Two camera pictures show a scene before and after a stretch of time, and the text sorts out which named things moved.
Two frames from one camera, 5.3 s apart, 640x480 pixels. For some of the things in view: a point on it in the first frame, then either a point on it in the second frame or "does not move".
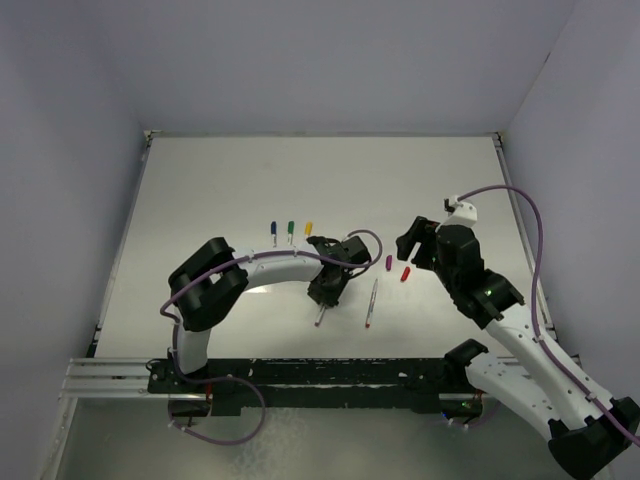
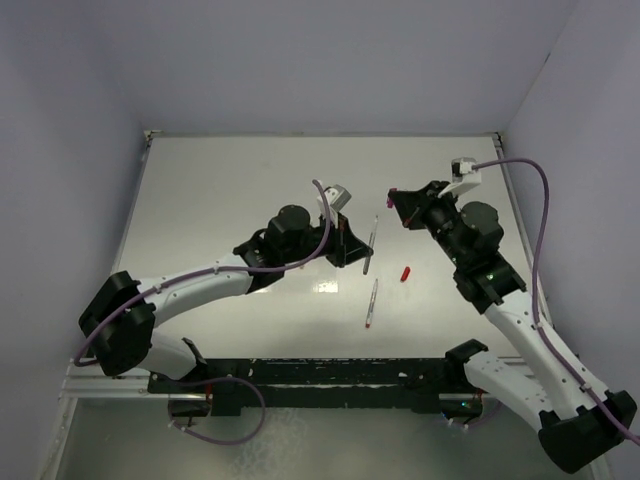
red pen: [367, 322] does not move
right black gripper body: [423, 232] -> [438, 213]
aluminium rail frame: [106, 378] does not move
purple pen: [320, 315] -> [371, 244]
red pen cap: [405, 273] does not move
